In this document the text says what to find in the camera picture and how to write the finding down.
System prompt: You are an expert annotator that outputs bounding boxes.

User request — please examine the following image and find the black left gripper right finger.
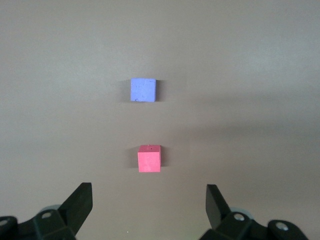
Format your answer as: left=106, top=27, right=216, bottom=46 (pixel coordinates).
left=201, top=184, right=310, bottom=240

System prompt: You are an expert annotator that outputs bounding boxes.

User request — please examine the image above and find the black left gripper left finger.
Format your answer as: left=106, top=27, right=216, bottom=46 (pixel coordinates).
left=0, top=182, right=94, bottom=240

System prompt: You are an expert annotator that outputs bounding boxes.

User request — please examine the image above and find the pink foam block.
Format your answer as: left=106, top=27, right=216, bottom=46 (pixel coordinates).
left=137, top=144, right=162, bottom=173

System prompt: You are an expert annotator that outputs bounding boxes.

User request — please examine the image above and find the purple foam block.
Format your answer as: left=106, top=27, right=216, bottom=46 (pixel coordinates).
left=130, top=77, right=158, bottom=103

